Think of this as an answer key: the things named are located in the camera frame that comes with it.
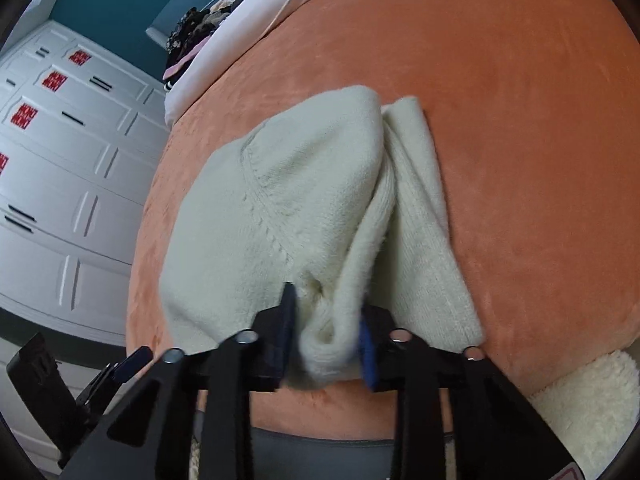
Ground cream knit cardigan red buttons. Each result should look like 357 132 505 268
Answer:
159 85 486 388

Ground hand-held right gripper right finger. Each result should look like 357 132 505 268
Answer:
357 305 581 480

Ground white duvet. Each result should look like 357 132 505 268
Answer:
164 0 346 123

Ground fluffy white rug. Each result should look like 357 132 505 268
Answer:
527 350 633 480

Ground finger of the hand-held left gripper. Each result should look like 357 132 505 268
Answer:
75 345 153 411

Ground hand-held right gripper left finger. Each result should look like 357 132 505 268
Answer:
60 282 299 480

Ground white panelled wardrobe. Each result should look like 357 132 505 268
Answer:
0 20 173 348

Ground orange plush blanket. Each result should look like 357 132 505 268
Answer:
125 0 640 441

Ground dark grey leather bed frame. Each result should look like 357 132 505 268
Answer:
190 425 456 480

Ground pile of dark clothes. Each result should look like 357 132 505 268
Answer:
161 0 251 92

